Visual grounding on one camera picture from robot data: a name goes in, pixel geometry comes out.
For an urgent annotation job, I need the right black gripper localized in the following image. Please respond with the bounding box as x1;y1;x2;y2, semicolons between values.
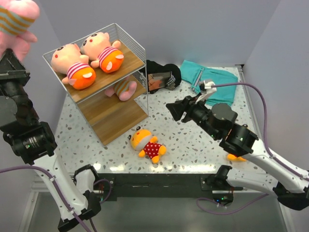
166;91;219;139

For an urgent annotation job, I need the pink frog plush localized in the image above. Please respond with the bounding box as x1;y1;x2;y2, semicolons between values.
0;0;40;61
104;76;137;101

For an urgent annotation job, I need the large black-haired boy plush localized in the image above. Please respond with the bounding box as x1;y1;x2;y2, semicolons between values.
80;32;124;73

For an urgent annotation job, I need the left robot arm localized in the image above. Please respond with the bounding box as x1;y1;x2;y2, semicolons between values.
0;49;101;232

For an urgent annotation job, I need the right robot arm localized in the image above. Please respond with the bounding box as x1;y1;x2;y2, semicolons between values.
166;96;309;211

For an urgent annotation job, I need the black printed garment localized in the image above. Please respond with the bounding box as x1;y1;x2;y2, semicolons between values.
146;60;182;94

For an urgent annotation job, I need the yellow frog plush centre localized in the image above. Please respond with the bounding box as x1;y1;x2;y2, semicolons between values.
128;126;167;164

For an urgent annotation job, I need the yellow frog plush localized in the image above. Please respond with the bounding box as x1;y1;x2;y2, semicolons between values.
227;154;247;162
128;126;167;164

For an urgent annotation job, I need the teal folded cloth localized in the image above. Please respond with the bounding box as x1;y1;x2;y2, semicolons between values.
180;60;238;106

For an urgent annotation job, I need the yellow frog plush right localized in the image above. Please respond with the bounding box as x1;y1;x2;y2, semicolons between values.
227;154;247;162

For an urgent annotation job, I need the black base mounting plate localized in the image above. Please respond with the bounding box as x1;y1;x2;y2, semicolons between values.
96;173;242;203

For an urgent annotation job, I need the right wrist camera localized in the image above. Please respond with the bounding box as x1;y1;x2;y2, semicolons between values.
195;80;217;104

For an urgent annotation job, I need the white wire wooden shelf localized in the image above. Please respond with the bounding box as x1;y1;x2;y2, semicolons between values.
43;23;148;145

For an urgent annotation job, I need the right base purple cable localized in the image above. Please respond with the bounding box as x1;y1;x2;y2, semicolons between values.
196;193;268;215

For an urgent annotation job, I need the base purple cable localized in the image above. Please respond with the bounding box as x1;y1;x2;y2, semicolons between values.
196;193;268;215
93;178;113;203

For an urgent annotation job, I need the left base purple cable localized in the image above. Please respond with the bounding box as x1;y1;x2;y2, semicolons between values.
93;178;113;203

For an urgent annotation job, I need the aluminium frame rail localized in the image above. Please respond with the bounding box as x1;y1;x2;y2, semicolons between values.
235;64;295;232

